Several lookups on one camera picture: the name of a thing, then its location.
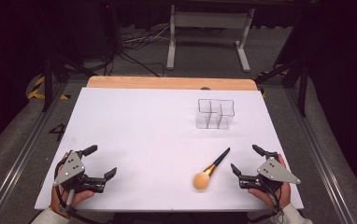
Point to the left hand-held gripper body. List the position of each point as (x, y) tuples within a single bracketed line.
[(69, 169)]

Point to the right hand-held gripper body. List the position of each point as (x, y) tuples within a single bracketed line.
[(274, 172)]

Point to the black gold makeup brush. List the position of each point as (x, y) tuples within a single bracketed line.
[(202, 180)]

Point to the clear acrylic organizer box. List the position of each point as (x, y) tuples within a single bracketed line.
[(216, 112)]

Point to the person's right hand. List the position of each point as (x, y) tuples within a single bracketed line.
[(284, 194)]

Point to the person's left hand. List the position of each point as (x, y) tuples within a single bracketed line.
[(74, 198)]

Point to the black tripod stand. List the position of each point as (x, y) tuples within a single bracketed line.
[(46, 84), (302, 90)]

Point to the person's dark clothing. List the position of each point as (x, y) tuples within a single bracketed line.
[(179, 219)]

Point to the yellow black floor tape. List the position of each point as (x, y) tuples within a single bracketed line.
[(33, 93)]

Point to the black tower with red light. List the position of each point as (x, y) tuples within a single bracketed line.
[(109, 25)]

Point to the white metal stand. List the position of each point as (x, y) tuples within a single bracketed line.
[(211, 20)]

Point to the aluminium floor rail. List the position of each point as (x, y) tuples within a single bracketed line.
[(17, 165), (320, 149)]

